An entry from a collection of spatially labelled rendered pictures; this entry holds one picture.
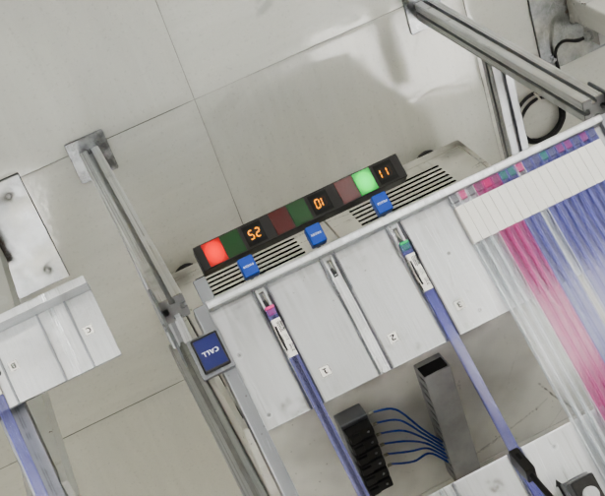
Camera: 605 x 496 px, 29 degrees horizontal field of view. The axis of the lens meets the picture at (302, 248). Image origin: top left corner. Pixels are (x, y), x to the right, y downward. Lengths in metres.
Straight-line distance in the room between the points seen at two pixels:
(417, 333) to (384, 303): 0.06
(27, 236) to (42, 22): 0.43
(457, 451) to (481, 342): 0.20
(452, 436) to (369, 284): 0.46
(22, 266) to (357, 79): 0.78
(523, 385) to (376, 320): 0.52
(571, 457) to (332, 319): 0.39
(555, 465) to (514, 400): 0.46
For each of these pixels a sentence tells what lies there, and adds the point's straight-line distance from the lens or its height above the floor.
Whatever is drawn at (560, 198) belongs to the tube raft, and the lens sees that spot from 1.79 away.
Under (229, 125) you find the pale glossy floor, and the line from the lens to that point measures 2.39.
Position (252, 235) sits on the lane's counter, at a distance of 1.74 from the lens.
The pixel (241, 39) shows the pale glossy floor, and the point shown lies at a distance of 2.34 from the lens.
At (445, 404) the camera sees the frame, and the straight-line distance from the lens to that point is 2.04.
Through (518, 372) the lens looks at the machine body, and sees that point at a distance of 2.14.
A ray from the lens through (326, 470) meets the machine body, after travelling 2.07.
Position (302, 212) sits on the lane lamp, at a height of 0.66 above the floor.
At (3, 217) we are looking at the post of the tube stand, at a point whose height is 0.01.
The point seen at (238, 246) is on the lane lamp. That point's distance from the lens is 1.73.
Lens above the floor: 2.14
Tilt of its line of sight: 57 degrees down
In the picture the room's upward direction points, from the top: 141 degrees clockwise
